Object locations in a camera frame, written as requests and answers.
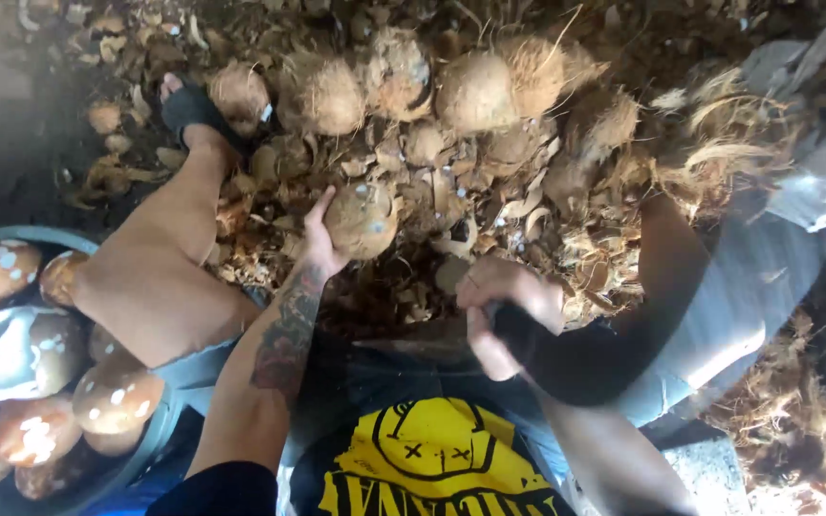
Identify black sandal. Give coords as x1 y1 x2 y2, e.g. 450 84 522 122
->
159 72 256 155

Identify white sack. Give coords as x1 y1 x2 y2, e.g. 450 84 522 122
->
739 3 826 234

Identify person's left leg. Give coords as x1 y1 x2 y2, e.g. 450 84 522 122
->
71 72 265 368

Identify black shirt with yellow print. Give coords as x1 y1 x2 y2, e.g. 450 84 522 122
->
144 315 579 516

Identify grey shorts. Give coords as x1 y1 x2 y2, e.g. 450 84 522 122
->
149 204 826 495

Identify person's right leg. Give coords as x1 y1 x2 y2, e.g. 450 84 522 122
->
599 190 717 341

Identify person's leg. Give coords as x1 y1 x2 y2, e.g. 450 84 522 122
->
71 72 265 368
599 190 717 341

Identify heap of coconut shell scraps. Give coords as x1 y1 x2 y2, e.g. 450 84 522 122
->
19 0 804 341

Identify heap of coconut fibre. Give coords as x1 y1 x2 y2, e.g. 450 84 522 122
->
700 312 826 516

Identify grey plastic basin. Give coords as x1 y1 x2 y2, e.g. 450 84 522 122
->
0 225 186 516

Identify person's right hand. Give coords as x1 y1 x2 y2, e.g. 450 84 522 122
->
455 257 566 383

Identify pile of hairy coconuts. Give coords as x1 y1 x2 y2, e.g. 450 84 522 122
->
206 27 645 167

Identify person's left hand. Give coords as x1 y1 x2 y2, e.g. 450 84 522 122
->
301 185 354 280

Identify black wrist wrap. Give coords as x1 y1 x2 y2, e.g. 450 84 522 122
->
490 304 645 408

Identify white plastic scrap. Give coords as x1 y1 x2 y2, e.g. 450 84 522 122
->
0 307 52 404

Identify grey concrete block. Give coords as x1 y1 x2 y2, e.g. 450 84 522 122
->
660 430 754 516

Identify heap of peeled spotted coconuts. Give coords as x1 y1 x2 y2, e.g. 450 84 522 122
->
0 239 167 503

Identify brown husked coconut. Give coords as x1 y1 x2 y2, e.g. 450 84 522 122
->
323 181 401 261

